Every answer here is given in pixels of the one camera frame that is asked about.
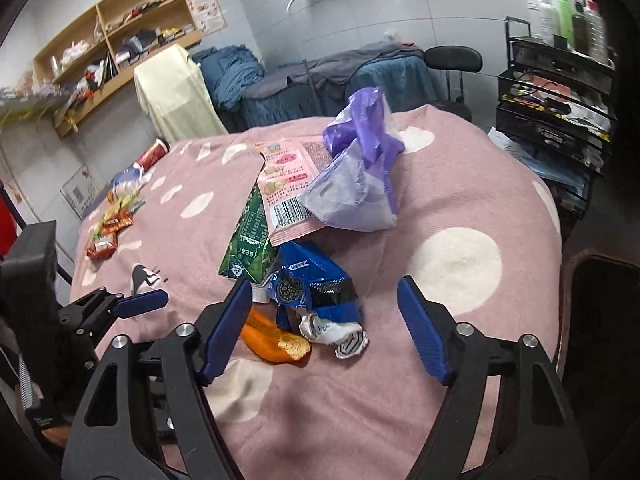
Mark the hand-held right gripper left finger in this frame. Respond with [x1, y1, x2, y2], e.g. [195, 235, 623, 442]
[61, 277, 253, 480]

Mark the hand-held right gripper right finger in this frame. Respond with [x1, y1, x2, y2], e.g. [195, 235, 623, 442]
[396, 275, 591, 480]

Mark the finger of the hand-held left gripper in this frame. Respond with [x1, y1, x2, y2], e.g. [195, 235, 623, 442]
[61, 329, 108, 376]
[59, 287, 170, 333]

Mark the orange peel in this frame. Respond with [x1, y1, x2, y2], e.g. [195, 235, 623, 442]
[240, 307, 312, 363]

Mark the white wrapper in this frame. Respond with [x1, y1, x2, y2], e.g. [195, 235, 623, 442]
[299, 311, 370, 359]

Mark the green snack packet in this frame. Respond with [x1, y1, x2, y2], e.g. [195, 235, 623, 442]
[218, 160, 278, 281]

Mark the blue snack wrapper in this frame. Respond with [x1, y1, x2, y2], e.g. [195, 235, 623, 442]
[265, 241, 362, 331]

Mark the purple plastic bag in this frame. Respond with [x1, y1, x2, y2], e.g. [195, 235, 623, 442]
[302, 86, 406, 232]

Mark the pink snack packet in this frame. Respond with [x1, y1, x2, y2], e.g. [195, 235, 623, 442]
[255, 139, 333, 247]

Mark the brown waste bin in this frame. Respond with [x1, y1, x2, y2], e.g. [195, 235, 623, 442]
[557, 247, 640, 480]

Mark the pile of snack packets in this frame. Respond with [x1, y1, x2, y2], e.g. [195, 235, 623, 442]
[86, 195, 148, 261]

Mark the red cloth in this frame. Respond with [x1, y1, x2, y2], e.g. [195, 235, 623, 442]
[0, 180, 23, 256]

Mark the pink polka dot blanket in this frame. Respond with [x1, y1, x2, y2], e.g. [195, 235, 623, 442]
[70, 105, 563, 480]

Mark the red cylinder can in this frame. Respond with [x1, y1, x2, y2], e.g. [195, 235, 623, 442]
[135, 139, 171, 173]

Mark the cream towel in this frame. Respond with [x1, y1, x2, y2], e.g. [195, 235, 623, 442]
[134, 44, 228, 143]

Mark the blue bedding pile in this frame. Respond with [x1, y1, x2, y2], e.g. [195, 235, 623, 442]
[192, 45, 266, 111]

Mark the massage bed with blue skirt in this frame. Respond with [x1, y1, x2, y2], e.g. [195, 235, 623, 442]
[220, 52, 441, 133]

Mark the black trolley cart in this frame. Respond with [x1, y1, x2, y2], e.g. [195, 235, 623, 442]
[495, 16, 618, 211]

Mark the white plastic bag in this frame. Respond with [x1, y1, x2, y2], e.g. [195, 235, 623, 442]
[60, 40, 96, 63]

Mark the black stool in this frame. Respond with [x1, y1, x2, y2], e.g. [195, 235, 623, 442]
[425, 45, 483, 121]

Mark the grey blanket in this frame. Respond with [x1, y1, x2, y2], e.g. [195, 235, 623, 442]
[280, 42, 426, 86]

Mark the white squat bottle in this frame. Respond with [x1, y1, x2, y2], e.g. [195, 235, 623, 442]
[527, 0, 556, 43]

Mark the dark brown bottle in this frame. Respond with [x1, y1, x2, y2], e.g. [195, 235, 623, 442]
[572, 0, 591, 53]

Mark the green pump bottle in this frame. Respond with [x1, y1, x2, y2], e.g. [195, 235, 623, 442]
[552, 0, 576, 46]

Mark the clear pump bottle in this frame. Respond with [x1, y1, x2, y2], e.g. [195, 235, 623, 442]
[585, 0, 608, 63]

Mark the white wall notice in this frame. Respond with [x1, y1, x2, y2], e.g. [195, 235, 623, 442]
[60, 164, 106, 221]

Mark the wall poster with pictures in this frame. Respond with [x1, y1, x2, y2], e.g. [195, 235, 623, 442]
[190, 0, 228, 36]

